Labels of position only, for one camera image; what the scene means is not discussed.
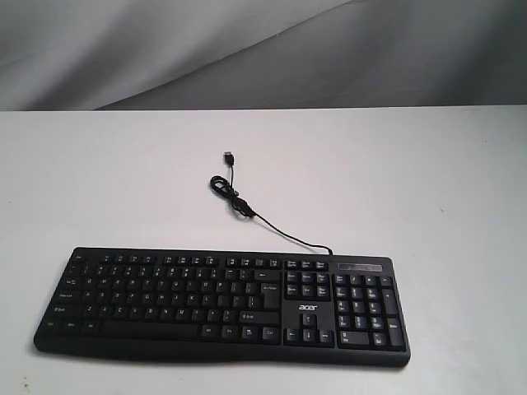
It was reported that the black acer keyboard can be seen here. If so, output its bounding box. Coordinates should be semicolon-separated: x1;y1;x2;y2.
34;247;411;368

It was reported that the grey backdrop cloth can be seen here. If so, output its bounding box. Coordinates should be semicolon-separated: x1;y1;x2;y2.
1;1;526;110

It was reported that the black USB cable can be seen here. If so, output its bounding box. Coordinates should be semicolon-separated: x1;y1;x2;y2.
210;150;335;262

